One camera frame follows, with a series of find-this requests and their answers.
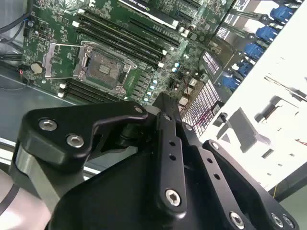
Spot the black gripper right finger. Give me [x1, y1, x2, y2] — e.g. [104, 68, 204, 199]
[179, 121, 301, 230]

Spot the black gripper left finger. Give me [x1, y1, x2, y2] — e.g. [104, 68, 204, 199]
[8, 92, 189, 218]

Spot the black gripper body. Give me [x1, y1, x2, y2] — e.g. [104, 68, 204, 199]
[47, 150, 227, 230]

